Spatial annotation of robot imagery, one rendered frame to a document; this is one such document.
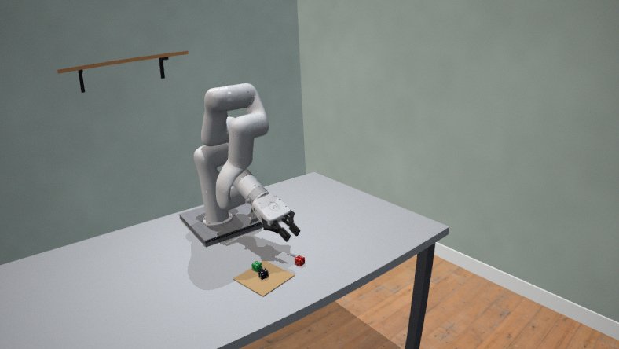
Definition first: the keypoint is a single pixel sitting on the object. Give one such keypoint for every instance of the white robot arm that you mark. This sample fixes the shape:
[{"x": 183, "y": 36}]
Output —
[{"x": 229, "y": 143}]

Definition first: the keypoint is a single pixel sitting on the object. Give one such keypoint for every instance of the black die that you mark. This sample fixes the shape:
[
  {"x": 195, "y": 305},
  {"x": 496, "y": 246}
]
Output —
[{"x": 263, "y": 273}]

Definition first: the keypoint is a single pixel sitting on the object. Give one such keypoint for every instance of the green die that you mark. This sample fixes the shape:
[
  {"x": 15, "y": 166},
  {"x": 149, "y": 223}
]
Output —
[{"x": 256, "y": 266}]

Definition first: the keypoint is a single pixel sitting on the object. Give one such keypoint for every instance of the tan square mat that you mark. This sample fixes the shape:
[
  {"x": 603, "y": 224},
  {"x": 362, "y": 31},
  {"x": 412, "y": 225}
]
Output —
[{"x": 251, "y": 280}]

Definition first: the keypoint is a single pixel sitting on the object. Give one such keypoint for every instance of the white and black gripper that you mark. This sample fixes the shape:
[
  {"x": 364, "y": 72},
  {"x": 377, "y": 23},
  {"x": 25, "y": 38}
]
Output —
[{"x": 273, "y": 210}]

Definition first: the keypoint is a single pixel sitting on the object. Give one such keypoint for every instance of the red die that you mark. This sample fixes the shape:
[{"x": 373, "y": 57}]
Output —
[{"x": 299, "y": 261}]

